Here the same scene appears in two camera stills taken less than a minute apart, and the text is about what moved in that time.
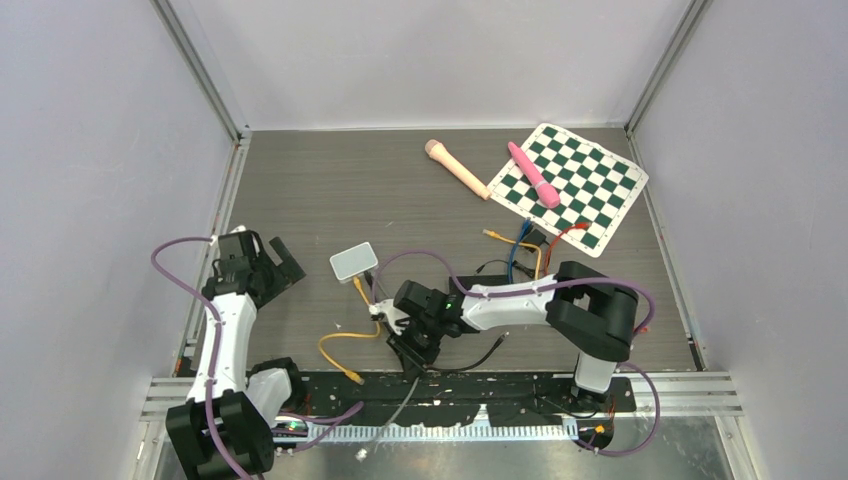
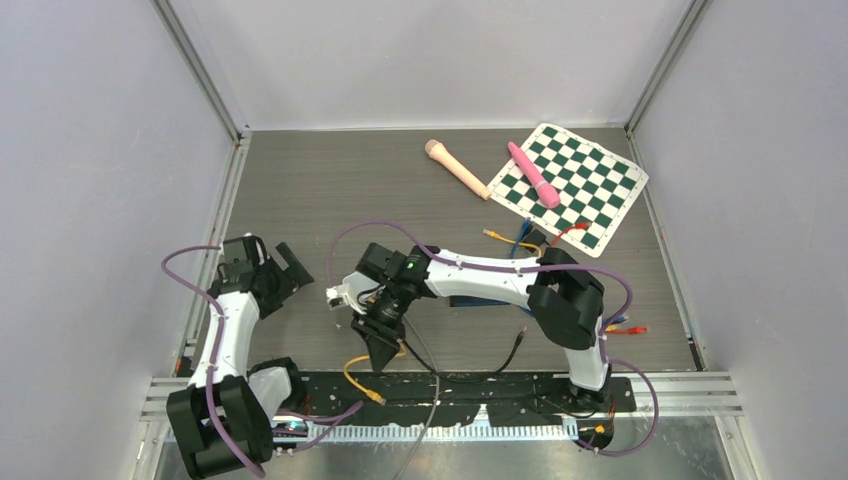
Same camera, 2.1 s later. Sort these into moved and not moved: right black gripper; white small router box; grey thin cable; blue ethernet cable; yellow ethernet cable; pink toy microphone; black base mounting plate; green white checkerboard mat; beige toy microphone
Moved: white small router box; right black gripper; grey thin cable
Not moved: yellow ethernet cable; pink toy microphone; blue ethernet cable; beige toy microphone; black base mounting plate; green white checkerboard mat
